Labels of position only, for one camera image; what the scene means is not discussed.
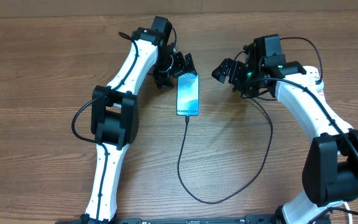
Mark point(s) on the blue smartphone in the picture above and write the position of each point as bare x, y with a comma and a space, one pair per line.
188, 95

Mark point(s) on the white power strip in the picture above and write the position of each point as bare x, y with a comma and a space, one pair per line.
313, 74

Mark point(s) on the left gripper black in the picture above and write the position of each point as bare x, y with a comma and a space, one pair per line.
159, 76

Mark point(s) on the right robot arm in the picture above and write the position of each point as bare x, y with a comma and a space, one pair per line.
330, 173

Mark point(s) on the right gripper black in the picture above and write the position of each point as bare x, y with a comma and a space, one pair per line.
237, 71

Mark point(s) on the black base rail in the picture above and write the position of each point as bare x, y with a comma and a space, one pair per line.
248, 219

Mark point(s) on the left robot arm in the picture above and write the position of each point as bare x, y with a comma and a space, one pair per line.
115, 109

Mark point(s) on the white charger adapter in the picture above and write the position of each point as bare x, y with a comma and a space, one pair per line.
319, 86

